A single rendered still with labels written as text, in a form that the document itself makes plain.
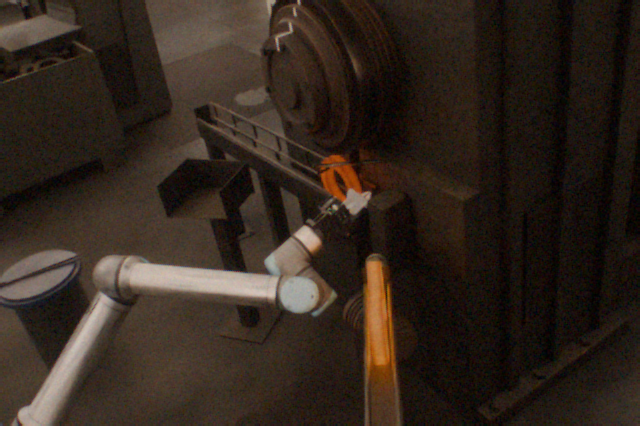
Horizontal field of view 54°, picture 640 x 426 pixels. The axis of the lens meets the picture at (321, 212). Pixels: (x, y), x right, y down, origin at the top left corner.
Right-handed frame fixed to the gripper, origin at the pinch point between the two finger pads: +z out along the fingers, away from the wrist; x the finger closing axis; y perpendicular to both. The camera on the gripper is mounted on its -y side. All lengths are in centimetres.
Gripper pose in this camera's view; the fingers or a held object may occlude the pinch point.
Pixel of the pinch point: (368, 196)
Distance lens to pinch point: 187.9
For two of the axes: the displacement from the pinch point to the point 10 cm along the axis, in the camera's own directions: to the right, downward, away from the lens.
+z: 7.4, -6.4, 2.0
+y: -4.1, -6.6, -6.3
